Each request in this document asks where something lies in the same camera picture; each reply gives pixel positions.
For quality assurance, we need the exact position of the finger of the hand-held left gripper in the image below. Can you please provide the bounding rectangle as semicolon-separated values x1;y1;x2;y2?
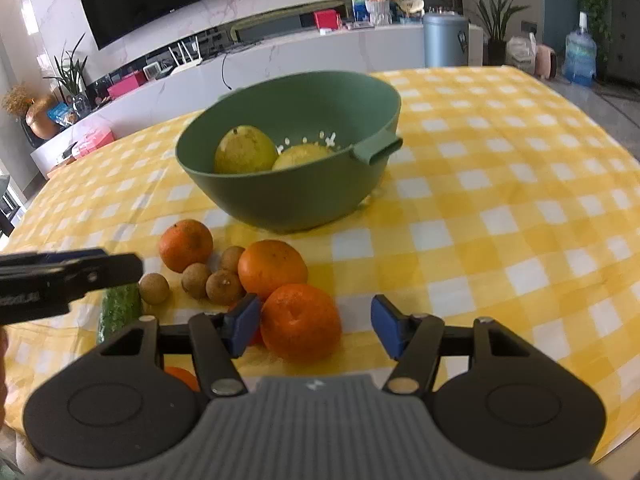
0;254;144;307
0;248;108;270

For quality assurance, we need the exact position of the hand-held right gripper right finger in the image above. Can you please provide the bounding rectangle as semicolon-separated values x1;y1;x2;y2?
371;294;541;397

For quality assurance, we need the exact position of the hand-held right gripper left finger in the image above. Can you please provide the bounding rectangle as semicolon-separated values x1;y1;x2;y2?
97;294;263;397

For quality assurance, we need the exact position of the brown longan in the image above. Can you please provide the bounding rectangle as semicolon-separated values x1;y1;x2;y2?
181;262;213;300
138;272;171;305
219;246;246;275
206;270;245;306

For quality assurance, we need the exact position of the green cucumber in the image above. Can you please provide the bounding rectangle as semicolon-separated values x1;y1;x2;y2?
96;284;142;345

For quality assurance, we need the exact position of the orange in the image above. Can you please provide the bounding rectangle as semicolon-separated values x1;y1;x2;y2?
159;219;214;274
260;283;343;363
165;366;201;392
238;240;309;302

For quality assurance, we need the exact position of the green colander bowl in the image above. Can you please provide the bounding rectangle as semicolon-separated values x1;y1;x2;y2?
175;71;404;234

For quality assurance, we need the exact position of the pink plastic container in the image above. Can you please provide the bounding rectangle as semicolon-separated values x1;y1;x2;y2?
74;126;117;159

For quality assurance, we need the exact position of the copper vase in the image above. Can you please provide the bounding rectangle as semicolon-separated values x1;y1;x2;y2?
25;97;62;141

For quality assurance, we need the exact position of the blue snack packet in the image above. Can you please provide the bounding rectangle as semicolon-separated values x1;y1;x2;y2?
47;102;81;126

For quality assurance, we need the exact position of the yellow checkered tablecloth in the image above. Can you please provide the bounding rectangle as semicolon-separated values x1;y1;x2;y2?
0;67;640;467

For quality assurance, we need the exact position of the dried flower bunch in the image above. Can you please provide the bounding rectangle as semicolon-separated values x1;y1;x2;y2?
1;84;34;117

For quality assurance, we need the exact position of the yellow-green pear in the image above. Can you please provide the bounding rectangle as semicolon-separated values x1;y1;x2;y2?
272;144;334;171
215;125;279;175

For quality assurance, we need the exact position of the magenta box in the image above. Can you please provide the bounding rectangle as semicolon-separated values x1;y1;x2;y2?
107;70;147;100

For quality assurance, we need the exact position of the green leafy houseplant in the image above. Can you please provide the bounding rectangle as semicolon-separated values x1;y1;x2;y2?
44;34;95;113

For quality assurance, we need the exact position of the white router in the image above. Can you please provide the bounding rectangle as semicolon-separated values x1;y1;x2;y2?
167;36;204;69

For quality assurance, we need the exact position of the white marble tv counter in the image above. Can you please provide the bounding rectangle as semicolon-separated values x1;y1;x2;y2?
30;24;487;177

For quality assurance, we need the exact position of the grey-blue trash can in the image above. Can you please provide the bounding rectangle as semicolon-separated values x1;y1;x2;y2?
422;12;471;68

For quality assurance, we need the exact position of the white plastic bag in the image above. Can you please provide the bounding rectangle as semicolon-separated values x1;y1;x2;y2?
505;34;539;74

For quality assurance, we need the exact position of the pink stool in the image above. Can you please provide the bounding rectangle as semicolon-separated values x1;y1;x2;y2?
534;44;559;81

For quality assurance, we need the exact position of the tall potted plant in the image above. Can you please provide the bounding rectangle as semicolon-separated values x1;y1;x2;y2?
448;0;540;66

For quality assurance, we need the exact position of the blue water jug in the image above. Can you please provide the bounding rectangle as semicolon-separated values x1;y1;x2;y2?
564;11;599;87

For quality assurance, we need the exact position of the dark cabinet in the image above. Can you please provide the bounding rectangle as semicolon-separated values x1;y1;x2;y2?
606;0;640;88

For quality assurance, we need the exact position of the black cable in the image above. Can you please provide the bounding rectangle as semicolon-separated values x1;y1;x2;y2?
220;51;237;92

